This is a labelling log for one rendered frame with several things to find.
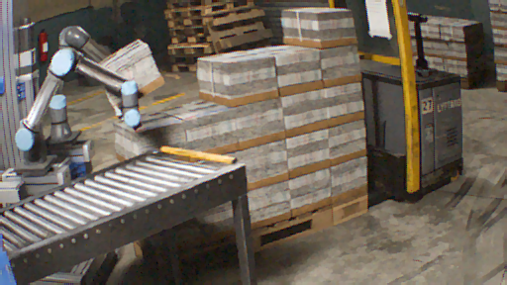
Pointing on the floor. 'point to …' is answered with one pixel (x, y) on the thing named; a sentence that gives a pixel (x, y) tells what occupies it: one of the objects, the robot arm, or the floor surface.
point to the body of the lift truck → (373, 96)
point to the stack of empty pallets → (195, 29)
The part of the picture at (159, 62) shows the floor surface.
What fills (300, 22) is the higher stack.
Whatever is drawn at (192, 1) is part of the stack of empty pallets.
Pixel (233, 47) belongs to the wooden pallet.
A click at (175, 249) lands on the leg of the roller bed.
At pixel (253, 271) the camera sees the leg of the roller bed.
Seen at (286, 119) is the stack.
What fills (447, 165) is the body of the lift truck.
